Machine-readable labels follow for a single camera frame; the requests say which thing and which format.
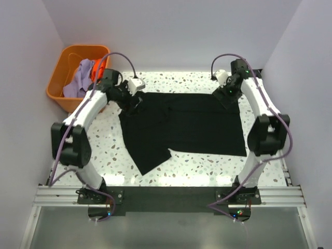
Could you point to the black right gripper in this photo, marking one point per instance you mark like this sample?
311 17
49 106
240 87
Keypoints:
221 93

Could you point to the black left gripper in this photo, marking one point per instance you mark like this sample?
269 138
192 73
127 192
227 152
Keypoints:
127 106

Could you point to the black t shirt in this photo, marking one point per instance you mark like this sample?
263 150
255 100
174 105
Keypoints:
185 122

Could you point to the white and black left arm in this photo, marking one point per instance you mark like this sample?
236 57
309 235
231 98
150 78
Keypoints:
69 139

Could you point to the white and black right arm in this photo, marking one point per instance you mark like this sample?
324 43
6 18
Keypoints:
268 133

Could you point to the orange t shirt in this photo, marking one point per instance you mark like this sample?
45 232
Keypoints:
97 69

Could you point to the lavender t shirt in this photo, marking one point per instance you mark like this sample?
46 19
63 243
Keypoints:
81 81

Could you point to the orange plastic basket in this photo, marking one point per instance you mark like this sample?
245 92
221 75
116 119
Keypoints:
65 70

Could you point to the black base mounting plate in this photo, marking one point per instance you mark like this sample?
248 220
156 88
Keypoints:
118 201

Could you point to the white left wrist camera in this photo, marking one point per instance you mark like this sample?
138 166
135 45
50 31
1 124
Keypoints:
135 85

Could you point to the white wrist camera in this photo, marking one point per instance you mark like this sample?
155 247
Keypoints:
221 77
135 85

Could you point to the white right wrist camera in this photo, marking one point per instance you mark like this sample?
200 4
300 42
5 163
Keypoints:
221 77

